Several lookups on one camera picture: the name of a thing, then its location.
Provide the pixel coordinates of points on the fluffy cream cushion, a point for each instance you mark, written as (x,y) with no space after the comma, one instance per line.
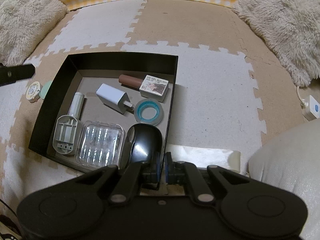
(290,29)
(24,24)

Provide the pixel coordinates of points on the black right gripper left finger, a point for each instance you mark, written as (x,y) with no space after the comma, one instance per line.
(152,172)

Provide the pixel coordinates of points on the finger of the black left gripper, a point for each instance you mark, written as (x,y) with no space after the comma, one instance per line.
(9,75)

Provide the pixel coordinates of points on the grey white handle tool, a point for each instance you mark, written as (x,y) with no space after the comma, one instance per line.
(68,127)

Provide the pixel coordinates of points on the mint green round tin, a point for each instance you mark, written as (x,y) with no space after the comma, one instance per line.
(44,89)

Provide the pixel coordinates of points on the black computer mouse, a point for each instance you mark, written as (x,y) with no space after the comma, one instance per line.
(143,144)

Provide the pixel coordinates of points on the black cardboard box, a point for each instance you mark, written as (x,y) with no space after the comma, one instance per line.
(85,73)

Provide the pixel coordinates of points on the uv gel polish box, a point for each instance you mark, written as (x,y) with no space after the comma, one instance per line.
(154,88)

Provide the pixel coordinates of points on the brown cylindrical tube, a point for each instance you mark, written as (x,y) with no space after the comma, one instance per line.
(129,81)

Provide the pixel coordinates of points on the white usb charger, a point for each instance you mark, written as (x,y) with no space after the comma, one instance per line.
(114,98)

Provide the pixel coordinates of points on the fluffy cream cushion left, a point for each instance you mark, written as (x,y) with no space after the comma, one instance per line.
(24,24)

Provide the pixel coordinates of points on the clear teal tape roll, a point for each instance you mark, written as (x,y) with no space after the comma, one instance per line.
(149,111)

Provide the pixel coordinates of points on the clear plastic case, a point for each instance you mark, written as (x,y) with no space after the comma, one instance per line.
(100,144)

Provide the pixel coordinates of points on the round white yellow tape measure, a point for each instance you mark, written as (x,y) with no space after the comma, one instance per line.
(33,92)

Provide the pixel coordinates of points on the fluffy cream cushion right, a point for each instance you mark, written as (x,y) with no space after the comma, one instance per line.
(290,29)

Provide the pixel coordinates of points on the cream beanbag cushion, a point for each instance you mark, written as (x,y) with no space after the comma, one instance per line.
(290,161)

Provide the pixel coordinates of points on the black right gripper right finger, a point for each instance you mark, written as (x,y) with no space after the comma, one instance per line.
(174,172)

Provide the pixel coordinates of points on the white power strip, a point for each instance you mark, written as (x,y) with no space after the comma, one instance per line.
(311,111)

